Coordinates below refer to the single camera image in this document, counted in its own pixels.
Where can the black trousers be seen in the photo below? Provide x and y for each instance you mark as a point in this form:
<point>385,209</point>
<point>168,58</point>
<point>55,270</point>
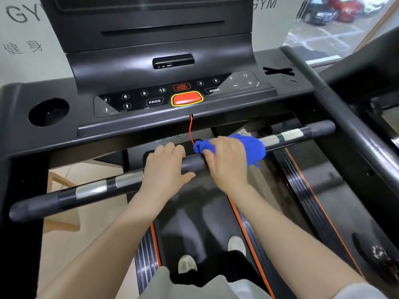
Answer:
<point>230,266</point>

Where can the person's right forearm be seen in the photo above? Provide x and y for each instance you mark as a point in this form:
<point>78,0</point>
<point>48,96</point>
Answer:
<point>290,245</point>

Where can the black treadmill running belt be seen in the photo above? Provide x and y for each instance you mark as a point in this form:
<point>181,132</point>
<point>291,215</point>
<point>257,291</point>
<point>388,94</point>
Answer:
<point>193,221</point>

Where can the white left shoe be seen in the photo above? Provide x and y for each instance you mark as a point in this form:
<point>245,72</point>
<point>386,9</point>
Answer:
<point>187,264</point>

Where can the white parked car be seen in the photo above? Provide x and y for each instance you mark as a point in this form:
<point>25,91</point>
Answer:
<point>374,3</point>

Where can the dark parked car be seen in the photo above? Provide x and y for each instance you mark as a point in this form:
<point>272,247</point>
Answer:
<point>319,13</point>

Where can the red parked car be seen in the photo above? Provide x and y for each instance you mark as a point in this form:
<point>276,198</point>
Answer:
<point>347,9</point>

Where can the blue cleaning cloth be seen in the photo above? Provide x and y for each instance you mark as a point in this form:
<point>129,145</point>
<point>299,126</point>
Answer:
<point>254,149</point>

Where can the person's left thumb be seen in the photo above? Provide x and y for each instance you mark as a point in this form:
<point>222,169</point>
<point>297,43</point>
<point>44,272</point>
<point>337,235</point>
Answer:
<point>188,178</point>

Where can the person's right hand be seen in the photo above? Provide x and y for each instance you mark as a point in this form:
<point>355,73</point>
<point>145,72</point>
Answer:
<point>229,168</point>

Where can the white right shoe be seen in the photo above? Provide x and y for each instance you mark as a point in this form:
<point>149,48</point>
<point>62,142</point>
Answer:
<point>237,245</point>

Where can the person's left hand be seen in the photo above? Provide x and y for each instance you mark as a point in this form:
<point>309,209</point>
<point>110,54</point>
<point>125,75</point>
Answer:
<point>162,174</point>

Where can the grey shirt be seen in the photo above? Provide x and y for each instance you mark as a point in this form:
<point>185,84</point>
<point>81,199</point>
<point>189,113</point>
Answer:
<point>187,288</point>

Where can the wooden chair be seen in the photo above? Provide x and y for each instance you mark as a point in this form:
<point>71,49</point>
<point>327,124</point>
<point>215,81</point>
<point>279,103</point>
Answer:
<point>60,211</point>

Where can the red stop button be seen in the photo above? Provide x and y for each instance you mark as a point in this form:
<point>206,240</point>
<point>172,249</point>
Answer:
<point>187,98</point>

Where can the black treadmill console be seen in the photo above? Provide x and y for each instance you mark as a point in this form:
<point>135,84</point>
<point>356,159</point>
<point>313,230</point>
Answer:
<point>149,74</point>

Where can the person's right thumb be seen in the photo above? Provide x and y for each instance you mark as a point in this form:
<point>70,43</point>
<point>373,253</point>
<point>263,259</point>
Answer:
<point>208,160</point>

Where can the white shoe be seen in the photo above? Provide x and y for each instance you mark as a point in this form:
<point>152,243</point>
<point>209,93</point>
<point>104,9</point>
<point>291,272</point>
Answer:
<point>187,264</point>
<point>237,245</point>

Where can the ribbed treadmill side rail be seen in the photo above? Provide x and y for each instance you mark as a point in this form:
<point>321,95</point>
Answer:
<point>258,255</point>
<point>146,258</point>

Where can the person's left forearm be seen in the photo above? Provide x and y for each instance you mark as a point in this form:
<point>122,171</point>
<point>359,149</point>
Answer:
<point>103,252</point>

